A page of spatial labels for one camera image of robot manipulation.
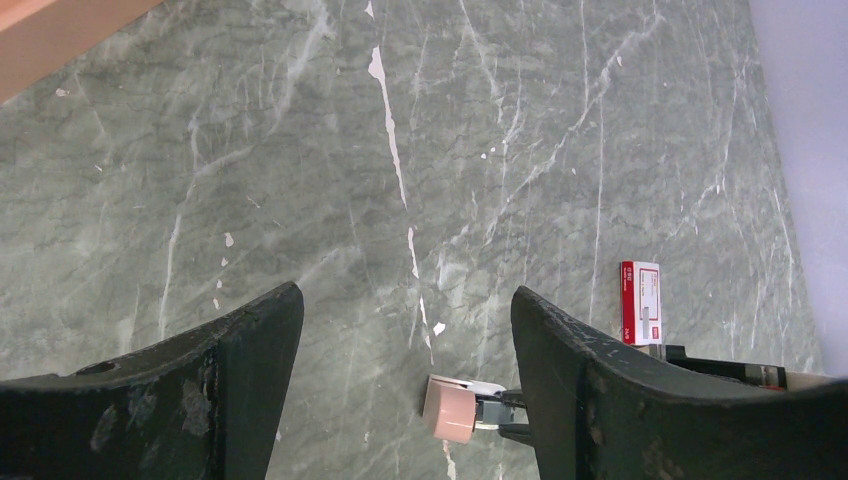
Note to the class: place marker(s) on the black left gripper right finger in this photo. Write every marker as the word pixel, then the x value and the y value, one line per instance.
pixel 600 409

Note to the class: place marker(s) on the pink white stapler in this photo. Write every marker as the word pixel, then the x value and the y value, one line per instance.
pixel 454 409

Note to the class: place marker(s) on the peach plastic file organizer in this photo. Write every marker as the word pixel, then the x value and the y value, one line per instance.
pixel 40 36

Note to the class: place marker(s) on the small staple box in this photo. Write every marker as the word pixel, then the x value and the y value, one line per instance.
pixel 641 309

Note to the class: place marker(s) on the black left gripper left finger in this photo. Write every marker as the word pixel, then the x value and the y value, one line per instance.
pixel 204 404

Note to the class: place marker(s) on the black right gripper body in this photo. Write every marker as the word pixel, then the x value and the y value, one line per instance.
pixel 760 375

